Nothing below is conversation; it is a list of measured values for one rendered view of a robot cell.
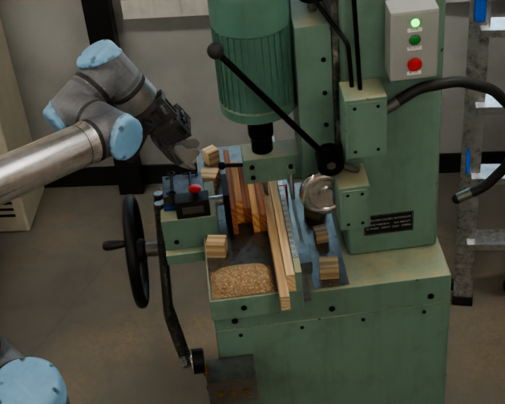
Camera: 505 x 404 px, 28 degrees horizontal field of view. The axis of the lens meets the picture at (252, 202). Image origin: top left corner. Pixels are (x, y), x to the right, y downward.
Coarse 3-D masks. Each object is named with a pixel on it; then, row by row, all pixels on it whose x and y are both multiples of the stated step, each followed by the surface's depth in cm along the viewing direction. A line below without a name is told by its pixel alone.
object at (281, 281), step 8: (264, 192) 247; (264, 200) 244; (272, 208) 241; (272, 216) 239; (272, 224) 236; (272, 232) 234; (272, 240) 232; (272, 248) 230; (280, 248) 229; (280, 256) 227; (280, 264) 225; (280, 272) 223; (280, 280) 221; (280, 288) 219; (280, 296) 217; (288, 296) 217; (288, 304) 218
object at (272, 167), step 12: (276, 144) 240; (288, 144) 239; (252, 156) 236; (264, 156) 236; (276, 156) 236; (288, 156) 236; (300, 156) 236; (252, 168) 236; (264, 168) 237; (276, 168) 238; (300, 168) 238; (252, 180) 239; (264, 180) 239
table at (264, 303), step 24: (216, 192) 255; (240, 240) 239; (264, 240) 238; (168, 264) 243; (216, 264) 233; (240, 264) 232; (264, 264) 232; (216, 312) 225; (240, 312) 226; (264, 312) 227
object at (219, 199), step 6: (222, 174) 245; (222, 180) 243; (222, 186) 241; (222, 192) 239; (210, 198) 243; (216, 198) 243; (222, 198) 243; (228, 198) 238; (216, 204) 243; (222, 204) 244; (228, 204) 239; (228, 210) 240; (228, 216) 242; (228, 222) 243
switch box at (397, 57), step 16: (400, 0) 204; (416, 0) 204; (432, 0) 203; (400, 16) 201; (416, 16) 201; (432, 16) 202; (400, 32) 203; (416, 32) 203; (432, 32) 204; (400, 48) 205; (432, 48) 206; (400, 64) 208; (432, 64) 208
